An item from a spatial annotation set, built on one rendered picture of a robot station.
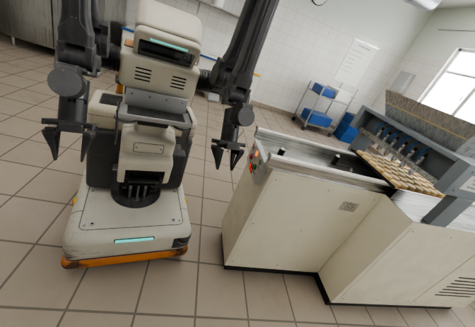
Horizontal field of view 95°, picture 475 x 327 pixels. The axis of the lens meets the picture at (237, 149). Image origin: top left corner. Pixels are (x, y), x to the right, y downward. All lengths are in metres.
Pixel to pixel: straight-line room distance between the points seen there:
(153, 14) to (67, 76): 0.36
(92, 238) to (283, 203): 0.94
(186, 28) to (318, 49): 4.65
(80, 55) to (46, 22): 3.98
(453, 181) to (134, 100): 1.33
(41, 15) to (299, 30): 4.29
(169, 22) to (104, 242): 1.04
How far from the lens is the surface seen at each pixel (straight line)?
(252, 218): 1.22
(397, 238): 1.43
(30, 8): 4.72
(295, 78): 5.29
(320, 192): 1.22
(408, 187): 1.54
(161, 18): 0.83
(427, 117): 1.49
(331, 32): 5.42
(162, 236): 1.35
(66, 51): 0.66
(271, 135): 1.28
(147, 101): 0.89
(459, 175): 1.30
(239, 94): 0.72
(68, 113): 0.65
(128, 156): 1.03
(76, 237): 1.33
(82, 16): 0.64
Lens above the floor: 1.32
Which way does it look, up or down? 27 degrees down
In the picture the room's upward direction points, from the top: 21 degrees clockwise
